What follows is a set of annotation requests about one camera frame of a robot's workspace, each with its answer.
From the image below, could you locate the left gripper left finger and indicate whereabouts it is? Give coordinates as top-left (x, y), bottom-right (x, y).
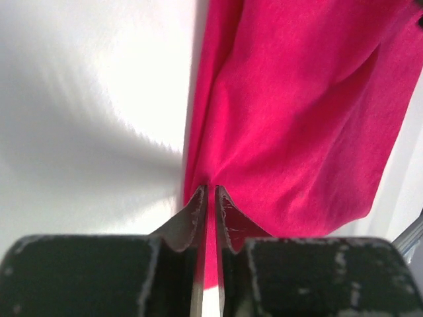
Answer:
top-left (1, 186), bottom-right (208, 316)

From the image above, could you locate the left aluminium corner post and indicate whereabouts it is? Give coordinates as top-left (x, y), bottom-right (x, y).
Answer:
top-left (393, 213), bottom-right (422, 264)

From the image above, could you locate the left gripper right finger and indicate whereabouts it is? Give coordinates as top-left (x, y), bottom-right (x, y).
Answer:
top-left (215, 186), bottom-right (422, 316)

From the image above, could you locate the pink t shirt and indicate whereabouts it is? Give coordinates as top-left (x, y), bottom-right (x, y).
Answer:
top-left (182, 0), bottom-right (423, 291)

